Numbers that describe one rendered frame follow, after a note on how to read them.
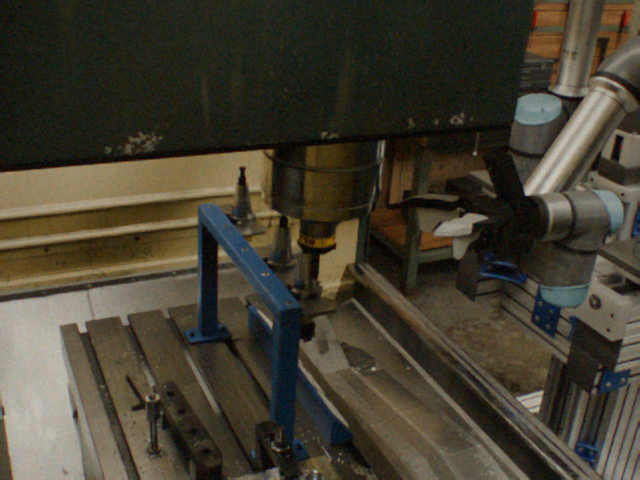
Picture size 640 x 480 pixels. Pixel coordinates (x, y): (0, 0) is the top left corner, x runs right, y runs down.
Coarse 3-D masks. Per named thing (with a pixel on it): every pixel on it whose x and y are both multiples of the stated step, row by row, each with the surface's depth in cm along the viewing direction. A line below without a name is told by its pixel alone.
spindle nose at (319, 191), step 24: (336, 144) 91; (360, 144) 92; (384, 144) 97; (264, 168) 97; (288, 168) 94; (312, 168) 93; (336, 168) 92; (360, 168) 94; (264, 192) 99; (288, 192) 95; (312, 192) 94; (336, 192) 94; (360, 192) 95; (288, 216) 97; (312, 216) 95; (336, 216) 95; (360, 216) 97
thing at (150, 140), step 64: (0, 0) 65; (64, 0) 68; (128, 0) 70; (192, 0) 72; (256, 0) 75; (320, 0) 78; (384, 0) 81; (448, 0) 84; (512, 0) 87; (0, 64) 68; (64, 64) 70; (128, 64) 72; (192, 64) 75; (256, 64) 78; (320, 64) 81; (384, 64) 84; (448, 64) 87; (512, 64) 91; (0, 128) 70; (64, 128) 72; (128, 128) 75; (192, 128) 78; (256, 128) 81; (320, 128) 84; (384, 128) 87; (448, 128) 91
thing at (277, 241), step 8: (288, 224) 142; (280, 232) 141; (288, 232) 141; (272, 240) 143; (280, 240) 141; (288, 240) 142; (272, 248) 142; (280, 248) 142; (288, 248) 142; (272, 256) 143; (280, 256) 142; (288, 256) 143
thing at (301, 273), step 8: (304, 256) 132; (304, 264) 132; (296, 272) 134; (304, 272) 132; (296, 280) 134; (304, 280) 133; (312, 280) 133; (296, 288) 134; (304, 288) 133; (312, 288) 134
